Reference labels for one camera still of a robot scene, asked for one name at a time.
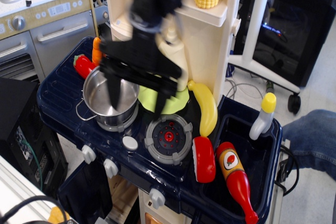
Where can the yellow toy banana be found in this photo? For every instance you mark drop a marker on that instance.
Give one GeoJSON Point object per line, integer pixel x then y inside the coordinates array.
{"type": "Point", "coordinates": [208, 107]}

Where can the grey toy faucet yellow cap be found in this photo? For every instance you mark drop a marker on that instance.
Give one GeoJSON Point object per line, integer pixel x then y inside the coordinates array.
{"type": "Point", "coordinates": [266, 115]}

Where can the orange toy carrot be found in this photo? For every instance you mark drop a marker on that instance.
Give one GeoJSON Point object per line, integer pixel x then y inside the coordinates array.
{"type": "Point", "coordinates": [96, 53]}

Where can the grey stove knob left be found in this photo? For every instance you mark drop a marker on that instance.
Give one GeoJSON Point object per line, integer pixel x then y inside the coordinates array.
{"type": "Point", "coordinates": [88, 154]}

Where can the grey stove knob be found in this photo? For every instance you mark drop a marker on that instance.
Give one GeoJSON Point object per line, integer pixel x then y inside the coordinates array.
{"type": "Point", "coordinates": [110, 168]}
{"type": "Point", "coordinates": [88, 154]}
{"type": "Point", "coordinates": [157, 198]}

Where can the person leg blue jeans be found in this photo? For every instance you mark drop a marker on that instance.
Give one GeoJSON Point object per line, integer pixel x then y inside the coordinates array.
{"type": "Point", "coordinates": [312, 140]}

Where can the grey toy burner right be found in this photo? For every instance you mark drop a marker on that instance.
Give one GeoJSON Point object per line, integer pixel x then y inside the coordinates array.
{"type": "Point", "coordinates": [169, 139]}

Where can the grey stove knob middle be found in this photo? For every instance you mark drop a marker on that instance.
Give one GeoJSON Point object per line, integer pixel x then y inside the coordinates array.
{"type": "Point", "coordinates": [110, 168]}

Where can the red toy ketchup bottle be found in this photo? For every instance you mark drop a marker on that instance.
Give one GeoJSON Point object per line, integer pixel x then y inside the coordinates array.
{"type": "Point", "coordinates": [236, 179]}

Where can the cream toy detergent bottle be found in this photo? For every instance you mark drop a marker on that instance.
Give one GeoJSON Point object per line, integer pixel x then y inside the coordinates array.
{"type": "Point", "coordinates": [172, 47]}

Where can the cream toy kitchen shelf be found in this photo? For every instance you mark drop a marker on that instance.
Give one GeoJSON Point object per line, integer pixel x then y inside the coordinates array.
{"type": "Point", "coordinates": [207, 35]}

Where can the green toy plate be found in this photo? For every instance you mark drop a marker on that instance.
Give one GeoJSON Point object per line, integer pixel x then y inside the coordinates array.
{"type": "Point", "coordinates": [148, 98]}

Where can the grey stove knob right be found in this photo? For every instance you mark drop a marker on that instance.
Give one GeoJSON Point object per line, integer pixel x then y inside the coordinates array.
{"type": "Point", "coordinates": [157, 198]}

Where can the navy toy kitchen counter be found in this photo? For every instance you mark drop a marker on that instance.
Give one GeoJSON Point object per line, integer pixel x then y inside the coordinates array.
{"type": "Point", "coordinates": [63, 109]}

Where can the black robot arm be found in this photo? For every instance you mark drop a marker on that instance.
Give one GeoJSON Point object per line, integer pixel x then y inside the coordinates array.
{"type": "Point", "coordinates": [147, 15]}

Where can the red toy sushi piece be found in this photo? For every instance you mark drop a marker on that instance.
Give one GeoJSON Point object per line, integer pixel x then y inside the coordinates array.
{"type": "Point", "coordinates": [204, 160]}

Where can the stainless steel pot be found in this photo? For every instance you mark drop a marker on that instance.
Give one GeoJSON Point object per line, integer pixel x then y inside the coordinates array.
{"type": "Point", "coordinates": [96, 97]}

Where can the red toy pepper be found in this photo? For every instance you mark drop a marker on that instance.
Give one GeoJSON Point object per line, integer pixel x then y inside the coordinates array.
{"type": "Point", "coordinates": [82, 65]}

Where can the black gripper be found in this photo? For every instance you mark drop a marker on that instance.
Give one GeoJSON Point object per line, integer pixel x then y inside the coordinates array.
{"type": "Point", "coordinates": [139, 60]}

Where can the wooden toy kitchen background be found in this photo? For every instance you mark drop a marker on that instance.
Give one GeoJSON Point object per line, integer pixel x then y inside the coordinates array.
{"type": "Point", "coordinates": [36, 35]}

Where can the grey toy burner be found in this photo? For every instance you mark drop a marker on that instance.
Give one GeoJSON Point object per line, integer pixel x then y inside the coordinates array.
{"type": "Point", "coordinates": [121, 126]}
{"type": "Point", "coordinates": [169, 139]}

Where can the grey toy burner left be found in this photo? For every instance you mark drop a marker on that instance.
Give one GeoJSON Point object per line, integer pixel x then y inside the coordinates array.
{"type": "Point", "coordinates": [121, 126]}

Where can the grey round button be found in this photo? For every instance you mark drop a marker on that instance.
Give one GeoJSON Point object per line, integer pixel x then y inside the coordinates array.
{"type": "Point", "coordinates": [129, 143]}

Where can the black computer case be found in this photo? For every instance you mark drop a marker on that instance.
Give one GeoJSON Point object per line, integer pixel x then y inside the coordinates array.
{"type": "Point", "coordinates": [27, 143]}

